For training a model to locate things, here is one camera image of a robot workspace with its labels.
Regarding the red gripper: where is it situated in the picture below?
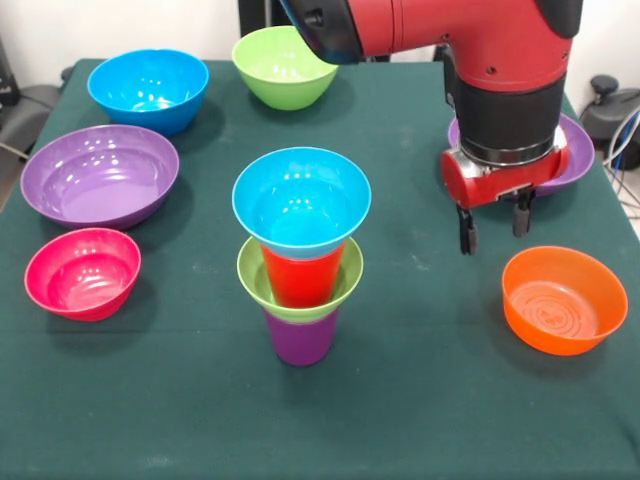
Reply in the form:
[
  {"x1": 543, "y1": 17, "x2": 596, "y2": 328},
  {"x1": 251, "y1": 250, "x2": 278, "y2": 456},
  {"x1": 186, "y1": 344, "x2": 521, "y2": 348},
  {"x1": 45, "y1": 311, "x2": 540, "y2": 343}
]
[{"x1": 440, "y1": 127, "x2": 572, "y2": 257}]

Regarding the orange bowl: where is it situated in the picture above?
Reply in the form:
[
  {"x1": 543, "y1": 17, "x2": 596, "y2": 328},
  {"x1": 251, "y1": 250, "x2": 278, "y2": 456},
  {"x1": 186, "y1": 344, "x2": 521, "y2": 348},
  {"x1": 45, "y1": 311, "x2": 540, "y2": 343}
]
[{"x1": 501, "y1": 245, "x2": 630, "y2": 357}]

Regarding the small blue bowl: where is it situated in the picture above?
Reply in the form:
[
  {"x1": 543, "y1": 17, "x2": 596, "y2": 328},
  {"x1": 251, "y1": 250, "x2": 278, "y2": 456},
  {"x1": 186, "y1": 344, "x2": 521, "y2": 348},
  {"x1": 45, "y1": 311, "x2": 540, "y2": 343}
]
[{"x1": 231, "y1": 146, "x2": 373, "y2": 261}]

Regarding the red cup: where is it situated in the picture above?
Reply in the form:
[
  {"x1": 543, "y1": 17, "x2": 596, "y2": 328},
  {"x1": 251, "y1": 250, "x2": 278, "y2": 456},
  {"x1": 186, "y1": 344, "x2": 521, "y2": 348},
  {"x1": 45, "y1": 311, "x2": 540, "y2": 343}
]
[{"x1": 260, "y1": 239, "x2": 346, "y2": 309}]

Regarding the purple cup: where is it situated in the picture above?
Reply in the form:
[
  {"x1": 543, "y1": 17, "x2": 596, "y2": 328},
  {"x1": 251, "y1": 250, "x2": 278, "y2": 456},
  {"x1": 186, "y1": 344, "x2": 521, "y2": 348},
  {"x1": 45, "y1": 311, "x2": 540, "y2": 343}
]
[{"x1": 263, "y1": 307, "x2": 341, "y2": 368}]

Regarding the small green bowl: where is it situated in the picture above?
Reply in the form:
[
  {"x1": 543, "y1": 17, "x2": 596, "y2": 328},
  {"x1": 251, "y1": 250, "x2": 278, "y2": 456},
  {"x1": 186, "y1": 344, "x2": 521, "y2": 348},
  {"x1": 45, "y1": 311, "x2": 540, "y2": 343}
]
[{"x1": 236, "y1": 235, "x2": 365, "y2": 324}]

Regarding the wide purple bowl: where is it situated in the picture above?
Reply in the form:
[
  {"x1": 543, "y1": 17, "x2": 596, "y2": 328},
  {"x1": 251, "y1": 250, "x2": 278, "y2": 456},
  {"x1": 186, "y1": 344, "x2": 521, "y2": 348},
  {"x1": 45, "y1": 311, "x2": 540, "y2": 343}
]
[
  {"x1": 447, "y1": 113, "x2": 596, "y2": 199},
  {"x1": 19, "y1": 124, "x2": 181, "y2": 231}
]

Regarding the black grey machine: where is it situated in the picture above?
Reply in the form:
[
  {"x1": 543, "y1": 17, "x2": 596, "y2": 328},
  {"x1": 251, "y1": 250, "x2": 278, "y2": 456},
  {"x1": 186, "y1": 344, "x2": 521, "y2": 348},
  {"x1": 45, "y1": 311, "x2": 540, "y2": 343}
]
[{"x1": 579, "y1": 74, "x2": 640, "y2": 151}]

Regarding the large green bowl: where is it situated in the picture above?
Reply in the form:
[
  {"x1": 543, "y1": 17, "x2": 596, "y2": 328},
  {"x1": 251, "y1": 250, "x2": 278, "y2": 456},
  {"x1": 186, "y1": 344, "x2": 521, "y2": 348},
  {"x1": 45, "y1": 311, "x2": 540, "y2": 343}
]
[{"x1": 231, "y1": 25, "x2": 341, "y2": 112}]

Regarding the dark green tablecloth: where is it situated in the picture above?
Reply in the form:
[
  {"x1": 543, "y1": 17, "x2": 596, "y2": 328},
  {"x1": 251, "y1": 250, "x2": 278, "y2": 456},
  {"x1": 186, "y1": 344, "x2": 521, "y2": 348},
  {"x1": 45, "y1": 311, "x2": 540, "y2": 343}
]
[{"x1": 0, "y1": 58, "x2": 640, "y2": 480}]

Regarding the large blue bowl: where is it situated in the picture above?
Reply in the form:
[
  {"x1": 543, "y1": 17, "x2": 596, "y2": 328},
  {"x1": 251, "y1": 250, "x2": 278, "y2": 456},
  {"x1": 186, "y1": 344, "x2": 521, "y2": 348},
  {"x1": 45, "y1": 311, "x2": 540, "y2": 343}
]
[{"x1": 86, "y1": 48, "x2": 211, "y2": 137}]

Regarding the pink bowl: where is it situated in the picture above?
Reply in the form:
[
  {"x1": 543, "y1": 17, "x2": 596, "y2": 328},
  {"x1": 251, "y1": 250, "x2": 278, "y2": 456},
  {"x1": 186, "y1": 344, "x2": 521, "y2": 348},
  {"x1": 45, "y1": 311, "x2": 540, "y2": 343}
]
[{"x1": 23, "y1": 227, "x2": 143, "y2": 322}]

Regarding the black office chair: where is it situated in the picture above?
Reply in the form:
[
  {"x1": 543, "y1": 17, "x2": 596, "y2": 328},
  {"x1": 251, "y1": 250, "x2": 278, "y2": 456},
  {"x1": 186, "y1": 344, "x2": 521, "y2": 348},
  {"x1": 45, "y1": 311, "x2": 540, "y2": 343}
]
[{"x1": 0, "y1": 84, "x2": 64, "y2": 151}]

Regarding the grey cable bundle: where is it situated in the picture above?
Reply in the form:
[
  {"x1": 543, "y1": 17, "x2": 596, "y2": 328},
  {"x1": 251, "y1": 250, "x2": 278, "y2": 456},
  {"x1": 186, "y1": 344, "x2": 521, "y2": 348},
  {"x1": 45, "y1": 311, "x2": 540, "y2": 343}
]
[{"x1": 602, "y1": 107, "x2": 640, "y2": 221}]

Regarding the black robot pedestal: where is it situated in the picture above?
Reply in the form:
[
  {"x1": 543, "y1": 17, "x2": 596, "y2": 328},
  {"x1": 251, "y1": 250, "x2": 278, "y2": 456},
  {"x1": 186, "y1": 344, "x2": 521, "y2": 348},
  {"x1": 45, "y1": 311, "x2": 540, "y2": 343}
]
[{"x1": 238, "y1": 0, "x2": 301, "y2": 39}]

